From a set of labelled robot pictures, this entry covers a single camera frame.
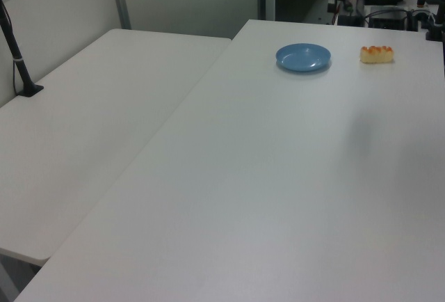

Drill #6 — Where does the bread loaf with orange topping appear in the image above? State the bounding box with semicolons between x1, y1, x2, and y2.
359;45;396;64

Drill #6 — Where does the blue round plate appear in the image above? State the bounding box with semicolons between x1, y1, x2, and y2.
275;43;332;73

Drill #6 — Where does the white side table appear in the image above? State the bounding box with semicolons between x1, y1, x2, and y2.
0;28;233;268

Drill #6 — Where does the black electronics box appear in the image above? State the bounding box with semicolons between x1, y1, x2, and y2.
368;6;408;31

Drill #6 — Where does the black camera stand pole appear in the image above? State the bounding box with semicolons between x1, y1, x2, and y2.
0;0;45;99

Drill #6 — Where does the black clamp mount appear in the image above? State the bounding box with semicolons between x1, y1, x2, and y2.
424;0;445;42

